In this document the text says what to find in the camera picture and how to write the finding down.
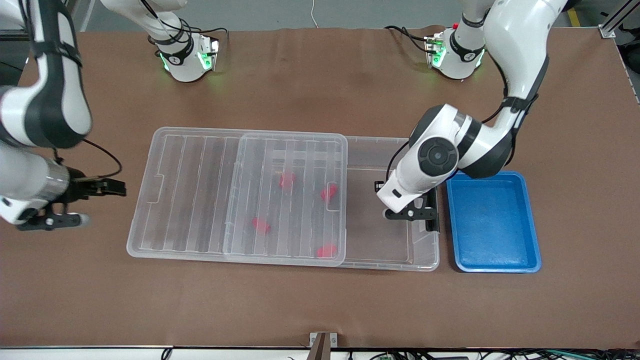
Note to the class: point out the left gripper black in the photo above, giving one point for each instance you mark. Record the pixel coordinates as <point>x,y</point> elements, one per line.
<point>433,216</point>

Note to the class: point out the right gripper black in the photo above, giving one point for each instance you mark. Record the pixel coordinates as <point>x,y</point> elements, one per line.
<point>80,190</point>

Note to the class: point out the clear ribbed box lid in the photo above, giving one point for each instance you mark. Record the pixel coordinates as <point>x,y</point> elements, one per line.
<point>190,200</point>

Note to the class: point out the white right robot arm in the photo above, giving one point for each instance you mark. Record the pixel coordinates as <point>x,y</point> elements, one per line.
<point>65,100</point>

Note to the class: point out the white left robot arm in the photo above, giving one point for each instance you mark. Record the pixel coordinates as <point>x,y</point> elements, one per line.
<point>520,50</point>

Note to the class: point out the clear plastic storage box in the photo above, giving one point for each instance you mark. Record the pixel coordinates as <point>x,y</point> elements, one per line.
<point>380,240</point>

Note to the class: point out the black box latch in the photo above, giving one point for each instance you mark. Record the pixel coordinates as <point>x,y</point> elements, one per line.
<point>433,225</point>

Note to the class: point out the red block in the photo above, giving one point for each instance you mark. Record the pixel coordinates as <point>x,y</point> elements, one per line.
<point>260,225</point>
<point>328,192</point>
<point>326,250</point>
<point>287,180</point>

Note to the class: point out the blue plastic tray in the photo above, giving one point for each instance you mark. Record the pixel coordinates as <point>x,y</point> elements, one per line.
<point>492,225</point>

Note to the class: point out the metal table edge bracket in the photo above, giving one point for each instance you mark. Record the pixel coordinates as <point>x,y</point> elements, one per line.
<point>322,340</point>

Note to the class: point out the aluminium frame post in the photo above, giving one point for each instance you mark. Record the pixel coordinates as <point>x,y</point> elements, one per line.
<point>607,32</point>

